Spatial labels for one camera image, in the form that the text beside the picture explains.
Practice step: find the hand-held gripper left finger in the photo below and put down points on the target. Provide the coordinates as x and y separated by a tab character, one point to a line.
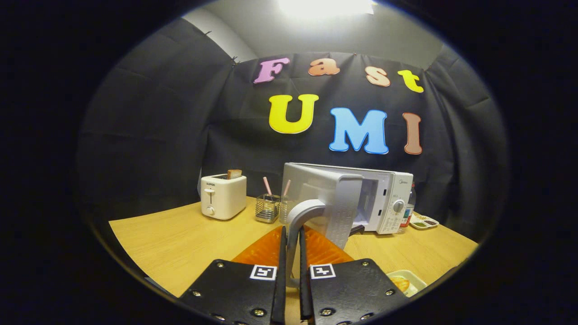
281	280

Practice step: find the white condiment tray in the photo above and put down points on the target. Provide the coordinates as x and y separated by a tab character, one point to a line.
424	222

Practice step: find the toast slice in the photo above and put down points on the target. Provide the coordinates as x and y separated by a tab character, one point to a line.
234	174

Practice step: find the white toaster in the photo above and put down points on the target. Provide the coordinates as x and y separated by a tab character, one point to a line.
223	198

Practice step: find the clear glass cup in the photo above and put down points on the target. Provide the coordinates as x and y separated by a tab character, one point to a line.
285	210

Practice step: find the golden bread roll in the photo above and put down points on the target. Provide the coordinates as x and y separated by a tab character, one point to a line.
400	284

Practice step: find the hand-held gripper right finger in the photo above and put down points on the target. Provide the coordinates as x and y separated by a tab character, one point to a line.
304	280

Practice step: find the white microwave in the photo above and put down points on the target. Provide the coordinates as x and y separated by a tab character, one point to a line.
388	189

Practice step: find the pink striped straw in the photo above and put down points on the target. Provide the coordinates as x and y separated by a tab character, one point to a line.
268	186
287	188

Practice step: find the clear plastic water bottle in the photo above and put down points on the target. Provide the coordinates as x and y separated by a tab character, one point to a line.
408	212

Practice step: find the pale food plate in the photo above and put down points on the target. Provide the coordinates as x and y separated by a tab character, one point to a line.
417	282

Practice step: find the ceiling light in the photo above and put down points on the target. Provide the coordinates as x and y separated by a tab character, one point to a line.
325	6

